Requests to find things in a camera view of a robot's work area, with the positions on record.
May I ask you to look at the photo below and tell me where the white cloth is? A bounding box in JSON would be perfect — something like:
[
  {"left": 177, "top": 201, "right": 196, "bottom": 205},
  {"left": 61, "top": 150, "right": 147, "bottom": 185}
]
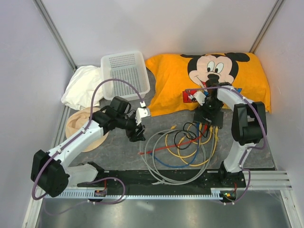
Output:
[{"left": 61, "top": 66, "right": 104, "bottom": 110}]

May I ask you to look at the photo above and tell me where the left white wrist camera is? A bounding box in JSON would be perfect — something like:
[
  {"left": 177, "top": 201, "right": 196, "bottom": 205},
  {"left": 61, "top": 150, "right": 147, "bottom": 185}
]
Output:
[{"left": 135, "top": 101, "right": 151, "bottom": 126}]

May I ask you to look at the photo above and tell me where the aluminium rail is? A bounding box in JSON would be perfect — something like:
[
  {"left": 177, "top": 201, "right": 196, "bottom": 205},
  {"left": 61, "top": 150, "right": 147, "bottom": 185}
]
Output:
[{"left": 248, "top": 171, "right": 292, "bottom": 190}]

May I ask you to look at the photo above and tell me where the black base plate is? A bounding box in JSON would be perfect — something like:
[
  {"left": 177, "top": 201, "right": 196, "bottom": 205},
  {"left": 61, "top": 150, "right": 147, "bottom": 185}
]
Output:
[{"left": 77, "top": 169, "right": 246, "bottom": 195}]

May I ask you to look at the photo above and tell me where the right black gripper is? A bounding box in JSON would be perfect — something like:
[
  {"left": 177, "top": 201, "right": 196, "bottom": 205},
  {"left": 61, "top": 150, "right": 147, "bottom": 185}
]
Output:
[{"left": 194, "top": 95, "right": 223, "bottom": 125}]

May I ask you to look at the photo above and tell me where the purple cable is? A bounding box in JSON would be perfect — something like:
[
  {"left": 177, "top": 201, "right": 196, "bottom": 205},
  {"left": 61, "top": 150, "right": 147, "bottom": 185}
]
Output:
[
  {"left": 32, "top": 78, "right": 146, "bottom": 201},
  {"left": 184, "top": 85, "right": 268, "bottom": 207}
]

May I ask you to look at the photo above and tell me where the aluminium frame post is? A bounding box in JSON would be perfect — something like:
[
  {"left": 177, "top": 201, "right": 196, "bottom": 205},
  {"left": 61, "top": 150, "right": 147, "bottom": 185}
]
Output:
[
  {"left": 249, "top": 0, "right": 285, "bottom": 54},
  {"left": 33, "top": 0, "right": 77, "bottom": 71}
]

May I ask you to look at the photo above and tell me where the beige hat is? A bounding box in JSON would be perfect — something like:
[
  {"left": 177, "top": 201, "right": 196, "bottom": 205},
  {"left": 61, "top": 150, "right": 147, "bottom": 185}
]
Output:
[{"left": 65, "top": 107, "right": 109, "bottom": 152}]

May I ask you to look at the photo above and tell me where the blue ethernet cable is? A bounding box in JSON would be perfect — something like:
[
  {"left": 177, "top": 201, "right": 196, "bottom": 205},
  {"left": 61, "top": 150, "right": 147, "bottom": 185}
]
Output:
[{"left": 152, "top": 124, "right": 206, "bottom": 169}]

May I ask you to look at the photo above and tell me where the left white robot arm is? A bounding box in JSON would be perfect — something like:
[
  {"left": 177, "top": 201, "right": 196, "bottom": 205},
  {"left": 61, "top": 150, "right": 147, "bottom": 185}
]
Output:
[{"left": 30, "top": 96, "right": 150, "bottom": 197}]

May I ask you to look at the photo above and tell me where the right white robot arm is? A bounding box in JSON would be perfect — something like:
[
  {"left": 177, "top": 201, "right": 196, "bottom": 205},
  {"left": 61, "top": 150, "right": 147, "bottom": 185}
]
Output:
[{"left": 191, "top": 80, "right": 267, "bottom": 187}]

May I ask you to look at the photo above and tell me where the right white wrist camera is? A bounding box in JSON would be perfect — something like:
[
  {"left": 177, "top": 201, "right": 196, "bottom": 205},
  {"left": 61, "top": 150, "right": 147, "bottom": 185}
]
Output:
[{"left": 188, "top": 91, "right": 206, "bottom": 106}]

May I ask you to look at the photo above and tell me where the black network switch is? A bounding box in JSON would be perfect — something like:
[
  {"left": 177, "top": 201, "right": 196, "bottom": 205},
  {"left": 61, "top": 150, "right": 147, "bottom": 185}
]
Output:
[{"left": 193, "top": 110, "right": 224, "bottom": 129}]

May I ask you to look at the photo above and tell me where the grey ethernet cable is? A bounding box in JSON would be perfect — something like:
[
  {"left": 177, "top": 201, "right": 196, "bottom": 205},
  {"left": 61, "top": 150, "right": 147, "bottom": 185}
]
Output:
[{"left": 140, "top": 129, "right": 218, "bottom": 186}]

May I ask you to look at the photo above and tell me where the red ethernet cable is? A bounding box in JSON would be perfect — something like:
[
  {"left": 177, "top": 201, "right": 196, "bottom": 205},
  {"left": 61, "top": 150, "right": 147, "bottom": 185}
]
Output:
[{"left": 138, "top": 127, "right": 211, "bottom": 155}]

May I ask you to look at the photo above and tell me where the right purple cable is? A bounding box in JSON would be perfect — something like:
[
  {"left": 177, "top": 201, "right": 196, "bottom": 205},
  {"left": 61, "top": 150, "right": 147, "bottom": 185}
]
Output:
[{"left": 184, "top": 85, "right": 268, "bottom": 207}]

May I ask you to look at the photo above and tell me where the left aluminium frame post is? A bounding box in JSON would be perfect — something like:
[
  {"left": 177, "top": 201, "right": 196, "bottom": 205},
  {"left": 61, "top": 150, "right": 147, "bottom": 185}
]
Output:
[{"left": 33, "top": 0, "right": 77, "bottom": 71}]

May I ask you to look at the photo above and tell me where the orange Mickey pillow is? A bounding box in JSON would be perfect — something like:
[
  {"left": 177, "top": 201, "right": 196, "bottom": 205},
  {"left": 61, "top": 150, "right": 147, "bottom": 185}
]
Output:
[{"left": 145, "top": 52, "right": 271, "bottom": 116}]

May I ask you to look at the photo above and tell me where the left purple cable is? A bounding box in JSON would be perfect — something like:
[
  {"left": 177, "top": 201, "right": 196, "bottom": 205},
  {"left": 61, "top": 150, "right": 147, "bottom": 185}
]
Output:
[{"left": 32, "top": 78, "right": 146, "bottom": 201}]

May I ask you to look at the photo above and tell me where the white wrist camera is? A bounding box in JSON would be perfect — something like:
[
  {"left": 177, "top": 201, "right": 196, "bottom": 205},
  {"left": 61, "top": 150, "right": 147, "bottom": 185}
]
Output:
[
  {"left": 188, "top": 91, "right": 206, "bottom": 106},
  {"left": 135, "top": 101, "right": 151, "bottom": 126}
]

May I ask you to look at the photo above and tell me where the slotted cable duct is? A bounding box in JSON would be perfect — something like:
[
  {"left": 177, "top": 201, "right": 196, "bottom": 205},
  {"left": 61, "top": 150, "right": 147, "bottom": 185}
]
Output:
[{"left": 55, "top": 188, "right": 233, "bottom": 200}]

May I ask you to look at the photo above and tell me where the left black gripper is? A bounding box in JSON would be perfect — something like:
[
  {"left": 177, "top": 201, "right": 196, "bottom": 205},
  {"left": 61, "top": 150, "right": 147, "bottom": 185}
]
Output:
[{"left": 116, "top": 112, "right": 146, "bottom": 143}]

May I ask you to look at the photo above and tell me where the right aluminium frame post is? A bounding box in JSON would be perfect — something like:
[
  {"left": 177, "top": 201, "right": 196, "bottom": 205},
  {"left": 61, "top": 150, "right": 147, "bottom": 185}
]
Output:
[{"left": 249, "top": 0, "right": 285, "bottom": 54}]

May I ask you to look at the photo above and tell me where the white plastic basket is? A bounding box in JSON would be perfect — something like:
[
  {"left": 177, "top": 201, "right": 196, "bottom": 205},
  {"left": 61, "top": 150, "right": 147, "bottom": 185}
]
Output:
[{"left": 100, "top": 51, "right": 150, "bottom": 101}]

